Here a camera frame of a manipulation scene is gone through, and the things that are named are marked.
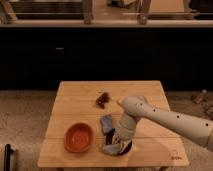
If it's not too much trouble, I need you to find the dark red grape bunch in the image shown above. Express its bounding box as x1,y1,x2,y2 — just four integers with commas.
96,92,110,109

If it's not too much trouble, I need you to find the wooden table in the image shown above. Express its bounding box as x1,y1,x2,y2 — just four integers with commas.
37,81,189,168

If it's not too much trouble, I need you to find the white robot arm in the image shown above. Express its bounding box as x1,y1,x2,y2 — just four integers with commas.
114,96,213,152

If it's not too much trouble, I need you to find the orange bowl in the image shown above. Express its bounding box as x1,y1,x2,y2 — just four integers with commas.
64,122,94,153

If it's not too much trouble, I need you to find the dark purple bowl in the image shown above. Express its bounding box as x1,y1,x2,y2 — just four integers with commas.
118,141,132,156

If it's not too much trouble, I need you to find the black object at floor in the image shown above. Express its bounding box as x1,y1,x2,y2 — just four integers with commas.
3,144,13,171

